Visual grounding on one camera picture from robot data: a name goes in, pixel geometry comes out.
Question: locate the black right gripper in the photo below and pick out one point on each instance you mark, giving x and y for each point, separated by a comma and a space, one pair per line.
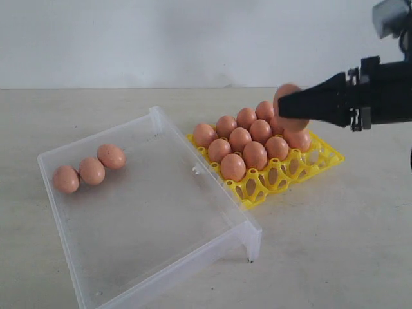
380, 94

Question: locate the brown egg lone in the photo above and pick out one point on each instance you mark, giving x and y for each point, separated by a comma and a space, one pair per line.
290, 124

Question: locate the brown egg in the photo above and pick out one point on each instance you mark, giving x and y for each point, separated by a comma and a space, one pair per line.
239, 138
260, 131
111, 156
218, 149
66, 179
277, 147
298, 140
246, 117
265, 111
225, 126
204, 135
276, 128
233, 167

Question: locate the brown egg third row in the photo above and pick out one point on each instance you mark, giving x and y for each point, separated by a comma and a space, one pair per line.
255, 156

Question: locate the clear plastic box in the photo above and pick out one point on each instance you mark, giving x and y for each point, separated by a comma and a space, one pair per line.
162, 218

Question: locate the brown egg top back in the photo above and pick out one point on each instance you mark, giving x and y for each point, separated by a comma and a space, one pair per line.
111, 156

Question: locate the brown egg second row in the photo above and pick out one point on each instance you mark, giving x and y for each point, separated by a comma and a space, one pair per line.
92, 171

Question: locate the yellow plastic egg tray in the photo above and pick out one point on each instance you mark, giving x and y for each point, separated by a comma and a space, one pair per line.
277, 175

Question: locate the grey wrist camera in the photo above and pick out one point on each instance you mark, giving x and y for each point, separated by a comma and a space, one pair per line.
388, 17

